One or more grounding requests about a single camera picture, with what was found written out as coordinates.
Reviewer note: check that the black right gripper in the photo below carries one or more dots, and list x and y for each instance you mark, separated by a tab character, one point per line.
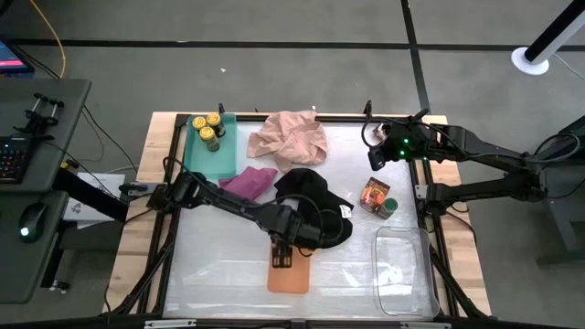
407	146

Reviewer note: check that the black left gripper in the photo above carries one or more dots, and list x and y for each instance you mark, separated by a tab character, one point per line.
294	228

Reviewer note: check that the orange spice packet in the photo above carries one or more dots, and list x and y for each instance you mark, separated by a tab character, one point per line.
375	194

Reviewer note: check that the green lid spice jar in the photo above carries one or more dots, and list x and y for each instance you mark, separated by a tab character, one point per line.
388	208

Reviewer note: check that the magenta cloth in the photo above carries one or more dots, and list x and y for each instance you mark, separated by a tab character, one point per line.
251	180

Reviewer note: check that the yellow lid spice jar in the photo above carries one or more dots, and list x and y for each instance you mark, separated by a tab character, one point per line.
215	122
199	122
209	137

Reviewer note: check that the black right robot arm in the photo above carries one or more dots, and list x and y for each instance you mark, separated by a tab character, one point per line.
480	151

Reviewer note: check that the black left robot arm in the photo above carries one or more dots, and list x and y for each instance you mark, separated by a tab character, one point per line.
228	201

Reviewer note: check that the orange plastic tray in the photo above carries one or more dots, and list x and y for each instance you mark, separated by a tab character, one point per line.
288	281

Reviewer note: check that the white plastic table sheet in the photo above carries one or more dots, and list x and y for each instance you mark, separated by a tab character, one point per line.
219	274

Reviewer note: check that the black cloth with white tag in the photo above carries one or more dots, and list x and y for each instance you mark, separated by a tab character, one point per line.
311	183

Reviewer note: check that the beige crumpled cloth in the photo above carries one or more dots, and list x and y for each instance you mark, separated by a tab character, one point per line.
292	141

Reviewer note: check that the teal plastic tray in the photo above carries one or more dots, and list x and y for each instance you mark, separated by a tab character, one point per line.
219	160

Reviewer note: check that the clear plastic container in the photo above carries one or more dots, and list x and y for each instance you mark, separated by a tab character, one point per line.
402	274

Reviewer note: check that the white round stand base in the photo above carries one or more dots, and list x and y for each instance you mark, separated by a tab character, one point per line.
525	64

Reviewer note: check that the black equipment stand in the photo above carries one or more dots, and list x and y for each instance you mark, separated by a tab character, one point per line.
566	205

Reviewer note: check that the black bar under desk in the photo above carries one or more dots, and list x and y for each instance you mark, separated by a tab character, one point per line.
91	194

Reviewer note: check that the white box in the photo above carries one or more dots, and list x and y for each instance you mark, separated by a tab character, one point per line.
73	215

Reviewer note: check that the black and white pole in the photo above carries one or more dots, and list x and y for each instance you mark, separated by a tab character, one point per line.
555	32

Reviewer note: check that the black computer mouse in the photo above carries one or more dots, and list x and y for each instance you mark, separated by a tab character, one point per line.
32	221

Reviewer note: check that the grey desk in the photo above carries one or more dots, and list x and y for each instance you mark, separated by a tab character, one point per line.
27	269

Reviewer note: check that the black clamp stand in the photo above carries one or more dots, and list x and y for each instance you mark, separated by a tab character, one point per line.
41	114

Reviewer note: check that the backlit black keyboard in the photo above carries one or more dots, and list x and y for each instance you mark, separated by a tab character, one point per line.
13	157

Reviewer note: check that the computer monitor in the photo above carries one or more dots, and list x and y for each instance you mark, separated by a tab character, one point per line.
11	57

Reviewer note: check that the black camera post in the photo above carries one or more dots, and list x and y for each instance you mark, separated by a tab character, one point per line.
368	107

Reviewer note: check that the black aluminium table frame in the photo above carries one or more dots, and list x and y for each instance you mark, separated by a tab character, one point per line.
343	119

